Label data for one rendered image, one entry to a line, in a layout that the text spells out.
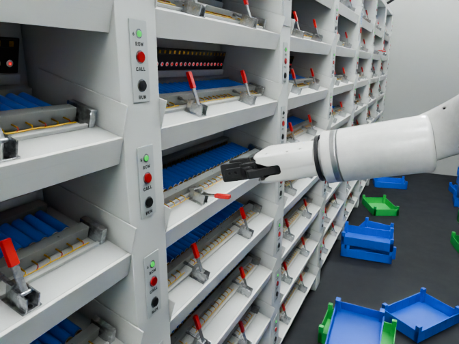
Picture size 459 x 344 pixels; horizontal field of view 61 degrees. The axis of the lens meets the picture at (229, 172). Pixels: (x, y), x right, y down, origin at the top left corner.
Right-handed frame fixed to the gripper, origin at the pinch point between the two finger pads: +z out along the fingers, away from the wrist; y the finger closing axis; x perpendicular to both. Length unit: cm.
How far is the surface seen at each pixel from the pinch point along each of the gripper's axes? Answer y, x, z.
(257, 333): -44, 65, 27
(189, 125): -3.7, -9.3, 9.6
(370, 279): -148, 101, 3
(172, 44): -28.9, -29.6, 23.9
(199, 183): -14.7, 4.8, 17.2
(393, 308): -119, 101, -10
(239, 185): -26.6, 9.3, 12.8
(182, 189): -7.5, 4.2, 17.3
